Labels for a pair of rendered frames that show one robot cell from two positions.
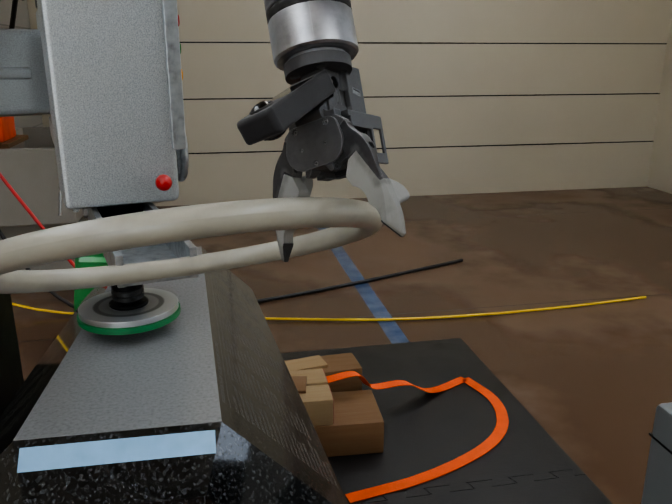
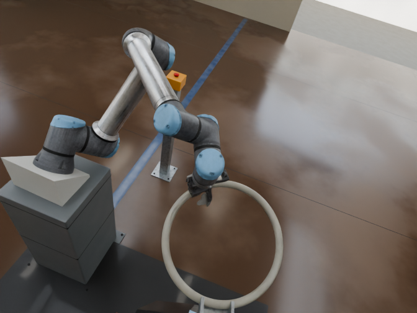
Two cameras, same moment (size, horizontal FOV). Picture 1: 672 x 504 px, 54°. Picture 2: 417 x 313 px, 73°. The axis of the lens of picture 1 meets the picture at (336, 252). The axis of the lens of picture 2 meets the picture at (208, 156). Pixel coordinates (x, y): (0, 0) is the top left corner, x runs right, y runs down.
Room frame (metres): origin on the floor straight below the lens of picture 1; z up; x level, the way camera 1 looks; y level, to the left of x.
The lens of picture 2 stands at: (1.35, 0.22, 2.17)
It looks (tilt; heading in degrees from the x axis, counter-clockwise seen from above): 45 degrees down; 198
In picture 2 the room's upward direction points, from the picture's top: 16 degrees clockwise
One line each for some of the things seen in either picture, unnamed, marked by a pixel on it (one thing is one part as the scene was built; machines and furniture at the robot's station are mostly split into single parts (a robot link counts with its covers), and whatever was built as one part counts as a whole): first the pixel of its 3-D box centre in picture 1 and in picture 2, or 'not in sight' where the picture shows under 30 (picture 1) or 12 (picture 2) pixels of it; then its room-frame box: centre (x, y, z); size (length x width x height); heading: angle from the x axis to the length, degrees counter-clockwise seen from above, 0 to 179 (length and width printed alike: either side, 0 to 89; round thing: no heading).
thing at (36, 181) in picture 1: (47, 199); not in sight; (4.46, 2.00, 0.43); 1.30 x 0.62 x 0.86; 11
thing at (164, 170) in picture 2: not in sight; (169, 131); (-0.23, -0.69, 0.54); 0.20 x 0.20 x 1.09; 11
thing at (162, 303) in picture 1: (129, 306); not in sight; (1.36, 0.46, 0.86); 0.21 x 0.21 x 0.01
